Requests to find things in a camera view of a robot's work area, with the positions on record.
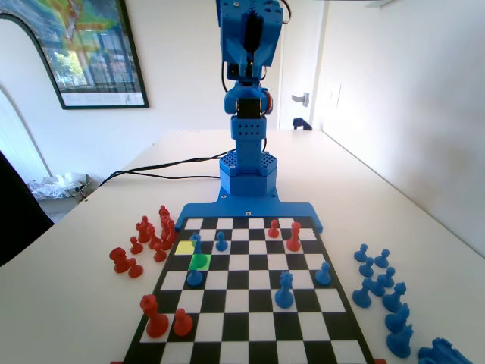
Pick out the blue king chess piece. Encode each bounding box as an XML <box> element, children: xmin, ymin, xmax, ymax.
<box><xmin>188</xmin><ymin>231</ymin><xmax>209</xmax><ymax>271</ymax></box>

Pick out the red king chess piece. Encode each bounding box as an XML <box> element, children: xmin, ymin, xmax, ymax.
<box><xmin>285</xmin><ymin>221</ymin><xmax>302</xmax><ymax>253</ymax></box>

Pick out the white curved board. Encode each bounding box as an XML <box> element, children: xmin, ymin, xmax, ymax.
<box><xmin>0</xmin><ymin>14</ymin><xmax>64</xmax><ymax>184</ymax></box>

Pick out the blue queen chess piece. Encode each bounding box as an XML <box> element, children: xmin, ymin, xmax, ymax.
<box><xmin>274</xmin><ymin>270</ymin><xmax>295</xmax><ymax>309</ymax></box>

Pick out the blue rook chess piece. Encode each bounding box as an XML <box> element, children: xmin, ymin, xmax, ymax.
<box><xmin>382</xmin><ymin>281</ymin><xmax>408</xmax><ymax>314</ymax></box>

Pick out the red queen chess piece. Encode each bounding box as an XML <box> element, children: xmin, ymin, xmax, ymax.
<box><xmin>139</xmin><ymin>294</ymin><xmax>170</xmax><ymax>339</ymax></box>

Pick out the blue knight chess piece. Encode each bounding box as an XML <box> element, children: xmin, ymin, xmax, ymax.
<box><xmin>384</xmin><ymin>302</ymin><xmax>411</xmax><ymax>335</ymax></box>
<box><xmin>386</xmin><ymin>322</ymin><xmax>415</xmax><ymax>359</ymax></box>

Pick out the white door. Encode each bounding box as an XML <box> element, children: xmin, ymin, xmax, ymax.
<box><xmin>277</xmin><ymin>0</ymin><xmax>327</xmax><ymax>132</ymax></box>

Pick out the black framed poster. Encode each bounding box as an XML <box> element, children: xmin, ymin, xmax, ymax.
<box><xmin>0</xmin><ymin>0</ymin><xmax>150</xmax><ymax>111</ymax></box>

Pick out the cardboard box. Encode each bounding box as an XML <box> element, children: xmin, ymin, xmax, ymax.
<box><xmin>75</xmin><ymin>173</ymin><xmax>95</xmax><ymax>201</ymax></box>

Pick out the crumpled clear plastic wrap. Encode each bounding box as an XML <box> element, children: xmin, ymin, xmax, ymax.
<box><xmin>27</xmin><ymin>171</ymin><xmax>83</xmax><ymax>201</ymax></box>

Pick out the blue pawn right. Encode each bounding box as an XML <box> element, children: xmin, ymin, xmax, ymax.
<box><xmin>314</xmin><ymin>262</ymin><xmax>333</xmax><ymax>287</ymax></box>

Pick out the black and white chessboard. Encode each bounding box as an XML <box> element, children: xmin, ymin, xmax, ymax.
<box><xmin>123</xmin><ymin>215</ymin><xmax>376</xmax><ymax>364</ymax></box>

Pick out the blue plastic printed part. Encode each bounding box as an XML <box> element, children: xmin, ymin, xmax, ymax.
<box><xmin>417</xmin><ymin>337</ymin><xmax>475</xmax><ymax>364</ymax></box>

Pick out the red black servo wire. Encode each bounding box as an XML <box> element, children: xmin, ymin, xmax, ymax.
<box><xmin>280</xmin><ymin>0</ymin><xmax>294</xmax><ymax>27</ymax></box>

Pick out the black power cable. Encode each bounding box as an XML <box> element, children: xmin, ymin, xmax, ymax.
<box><xmin>113</xmin><ymin>170</ymin><xmax>221</xmax><ymax>180</ymax></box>
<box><xmin>99</xmin><ymin>149</ymin><xmax>238</xmax><ymax>187</ymax></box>

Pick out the blue printed base plate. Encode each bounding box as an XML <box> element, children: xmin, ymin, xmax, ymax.
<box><xmin>177</xmin><ymin>194</ymin><xmax>325</xmax><ymax>234</ymax></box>

